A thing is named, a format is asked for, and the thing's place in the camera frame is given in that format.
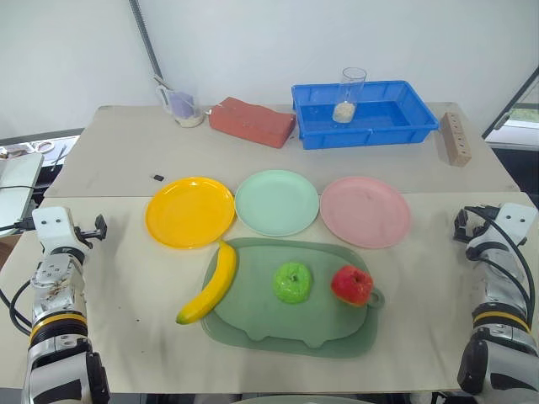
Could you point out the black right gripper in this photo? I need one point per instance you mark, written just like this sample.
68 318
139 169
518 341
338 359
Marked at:
482 219

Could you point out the yellow plastic plate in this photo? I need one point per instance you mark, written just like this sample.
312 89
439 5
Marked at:
189 212

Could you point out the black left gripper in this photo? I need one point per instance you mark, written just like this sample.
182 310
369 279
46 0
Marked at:
85 237

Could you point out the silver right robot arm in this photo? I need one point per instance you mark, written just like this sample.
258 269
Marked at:
501 294

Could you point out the blue plastic bin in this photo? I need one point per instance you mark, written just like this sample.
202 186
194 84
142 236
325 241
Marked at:
379 126

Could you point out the pink plastic plate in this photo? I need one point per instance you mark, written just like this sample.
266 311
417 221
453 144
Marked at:
364 212

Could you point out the green plastic tray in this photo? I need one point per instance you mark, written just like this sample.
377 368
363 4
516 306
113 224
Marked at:
261 311

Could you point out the yellow banana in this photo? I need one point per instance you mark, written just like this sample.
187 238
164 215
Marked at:
219 278

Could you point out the clear measuring cup purple scoop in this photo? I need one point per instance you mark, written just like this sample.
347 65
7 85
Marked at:
185 109

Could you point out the clear glass with grains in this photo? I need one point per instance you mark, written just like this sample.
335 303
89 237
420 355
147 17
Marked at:
347 107

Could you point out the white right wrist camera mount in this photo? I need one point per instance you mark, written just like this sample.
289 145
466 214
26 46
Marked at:
516 223

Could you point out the wooden block with holes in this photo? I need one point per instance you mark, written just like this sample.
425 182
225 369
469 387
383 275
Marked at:
455 141

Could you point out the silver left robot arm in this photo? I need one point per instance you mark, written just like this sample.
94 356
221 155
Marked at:
59 303

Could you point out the red apple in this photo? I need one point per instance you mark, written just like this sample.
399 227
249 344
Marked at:
351 284

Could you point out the black frame bar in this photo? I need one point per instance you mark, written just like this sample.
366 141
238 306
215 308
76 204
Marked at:
511 101

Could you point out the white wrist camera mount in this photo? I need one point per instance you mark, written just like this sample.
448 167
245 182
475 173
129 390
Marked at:
51 227
516 223

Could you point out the grey laptop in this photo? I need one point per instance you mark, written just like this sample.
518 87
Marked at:
17 185

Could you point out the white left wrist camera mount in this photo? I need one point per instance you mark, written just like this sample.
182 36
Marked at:
51 227

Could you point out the mint green plastic plate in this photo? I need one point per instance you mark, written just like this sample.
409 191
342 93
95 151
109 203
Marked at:
275 202

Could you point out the red brick block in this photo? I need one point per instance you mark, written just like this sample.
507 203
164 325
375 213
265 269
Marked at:
252 124

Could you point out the green apple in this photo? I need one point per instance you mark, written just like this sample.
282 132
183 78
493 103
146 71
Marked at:
292 282

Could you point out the grey metal pole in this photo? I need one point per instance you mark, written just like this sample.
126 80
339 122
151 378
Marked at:
145 40

